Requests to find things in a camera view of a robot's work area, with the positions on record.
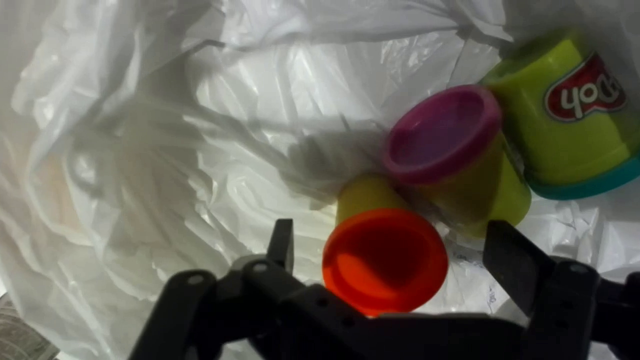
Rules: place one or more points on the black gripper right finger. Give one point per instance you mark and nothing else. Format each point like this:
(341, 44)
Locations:
(568, 302)

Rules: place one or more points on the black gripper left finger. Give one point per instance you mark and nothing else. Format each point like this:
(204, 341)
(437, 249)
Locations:
(263, 302)

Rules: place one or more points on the orange toy cup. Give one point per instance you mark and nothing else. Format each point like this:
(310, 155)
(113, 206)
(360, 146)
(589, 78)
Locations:
(383, 256)

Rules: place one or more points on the pink lidded toy tub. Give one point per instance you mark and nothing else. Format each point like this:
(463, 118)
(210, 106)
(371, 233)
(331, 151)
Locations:
(451, 152)

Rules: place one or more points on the green play dough tub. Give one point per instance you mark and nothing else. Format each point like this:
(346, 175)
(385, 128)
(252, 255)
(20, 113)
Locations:
(567, 114)

